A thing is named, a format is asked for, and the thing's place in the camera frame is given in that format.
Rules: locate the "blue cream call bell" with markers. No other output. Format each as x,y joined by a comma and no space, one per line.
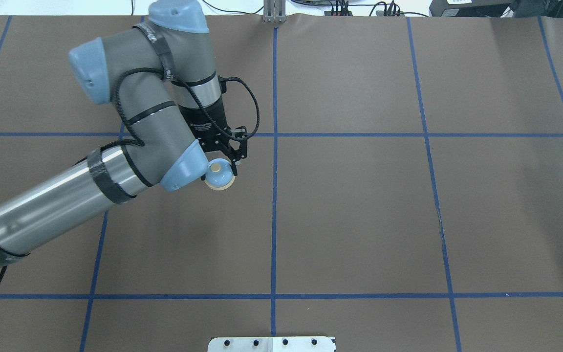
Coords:
219,174

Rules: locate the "white camera pole with base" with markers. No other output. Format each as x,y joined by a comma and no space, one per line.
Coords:
273,344

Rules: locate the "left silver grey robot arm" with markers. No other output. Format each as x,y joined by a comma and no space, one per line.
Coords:
161,77

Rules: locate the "aluminium frame post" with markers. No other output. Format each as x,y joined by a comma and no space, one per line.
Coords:
274,11

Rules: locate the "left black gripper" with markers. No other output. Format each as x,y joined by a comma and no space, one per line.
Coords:
205,120

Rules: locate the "black box with label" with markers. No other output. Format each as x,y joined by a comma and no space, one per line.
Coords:
469,8

